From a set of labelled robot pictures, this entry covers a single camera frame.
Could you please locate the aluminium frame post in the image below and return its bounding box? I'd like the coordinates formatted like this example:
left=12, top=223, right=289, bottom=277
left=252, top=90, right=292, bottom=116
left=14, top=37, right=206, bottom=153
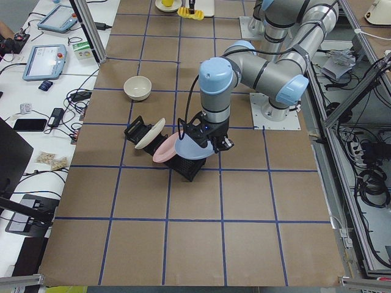
left=70, top=0, right=107, bottom=64

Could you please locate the yellow lemon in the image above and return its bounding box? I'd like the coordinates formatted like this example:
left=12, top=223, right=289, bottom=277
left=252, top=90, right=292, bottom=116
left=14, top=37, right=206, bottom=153
left=161, top=0, right=174, bottom=7

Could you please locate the blue plate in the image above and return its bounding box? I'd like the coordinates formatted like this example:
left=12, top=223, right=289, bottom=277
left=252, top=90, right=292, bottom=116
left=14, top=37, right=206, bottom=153
left=175, top=134, right=214, bottom=160

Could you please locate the cream plate with lemon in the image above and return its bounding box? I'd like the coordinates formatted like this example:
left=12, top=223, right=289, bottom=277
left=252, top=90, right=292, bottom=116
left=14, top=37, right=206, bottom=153
left=155, top=0, right=182, bottom=12

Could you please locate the far teach pendant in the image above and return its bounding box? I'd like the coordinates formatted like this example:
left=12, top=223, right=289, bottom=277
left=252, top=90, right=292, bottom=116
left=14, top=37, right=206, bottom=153
left=37, top=5, right=78, bottom=33

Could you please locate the black smartphone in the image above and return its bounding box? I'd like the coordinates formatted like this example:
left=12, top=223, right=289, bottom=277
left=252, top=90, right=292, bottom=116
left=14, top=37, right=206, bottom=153
left=13, top=118, right=47, bottom=132

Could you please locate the pink plate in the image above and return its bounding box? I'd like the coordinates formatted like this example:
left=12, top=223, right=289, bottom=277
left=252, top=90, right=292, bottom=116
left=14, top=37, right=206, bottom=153
left=153, top=132, right=178, bottom=163

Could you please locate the cream plate in rack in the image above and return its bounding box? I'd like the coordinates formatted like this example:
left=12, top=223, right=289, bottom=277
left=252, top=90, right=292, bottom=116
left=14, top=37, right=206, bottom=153
left=134, top=118, right=166, bottom=150

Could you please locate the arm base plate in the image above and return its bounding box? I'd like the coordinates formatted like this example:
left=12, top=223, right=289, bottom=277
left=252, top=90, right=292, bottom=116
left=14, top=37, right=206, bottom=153
left=250, top=93, right=301, bottom=131
left=239, top=16, right=265, bottom=40

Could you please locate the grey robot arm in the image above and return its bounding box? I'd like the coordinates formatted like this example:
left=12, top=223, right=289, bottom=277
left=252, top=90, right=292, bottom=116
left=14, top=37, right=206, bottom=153
left=176, top=1, right=338, bottom=153

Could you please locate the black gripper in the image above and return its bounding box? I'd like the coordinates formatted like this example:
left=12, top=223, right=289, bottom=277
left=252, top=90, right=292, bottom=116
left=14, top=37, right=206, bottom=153
left=185, top=112, right=235, bottom=153

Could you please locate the black power adapter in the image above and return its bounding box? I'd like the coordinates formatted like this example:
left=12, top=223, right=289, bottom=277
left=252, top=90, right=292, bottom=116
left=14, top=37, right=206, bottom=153
left=48, top=107, right=65, bottom=128

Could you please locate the green white box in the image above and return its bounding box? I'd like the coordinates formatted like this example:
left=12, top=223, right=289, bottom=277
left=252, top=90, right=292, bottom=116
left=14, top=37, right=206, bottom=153
left=72, top=42, right=93, bottom=60

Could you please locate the teach pendant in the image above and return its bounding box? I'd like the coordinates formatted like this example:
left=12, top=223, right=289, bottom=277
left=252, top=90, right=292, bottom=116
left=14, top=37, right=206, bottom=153
left=23, top=44, right=67, bottom=81
left=37, top=5, right=78, bottom=33

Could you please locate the black dish rack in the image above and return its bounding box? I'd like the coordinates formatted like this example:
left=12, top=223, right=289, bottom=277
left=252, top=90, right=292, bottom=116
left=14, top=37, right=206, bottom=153
left=124, top=116, right=206, bottom=181

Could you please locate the near teach pendant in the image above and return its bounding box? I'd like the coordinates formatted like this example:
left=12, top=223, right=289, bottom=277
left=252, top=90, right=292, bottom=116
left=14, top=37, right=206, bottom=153
left=23, top=44, right=67, bottom=81

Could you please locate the cream bowl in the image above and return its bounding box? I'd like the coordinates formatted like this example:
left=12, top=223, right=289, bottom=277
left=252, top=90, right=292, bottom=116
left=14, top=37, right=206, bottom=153
left=123, top=76, right=152, bottom=101

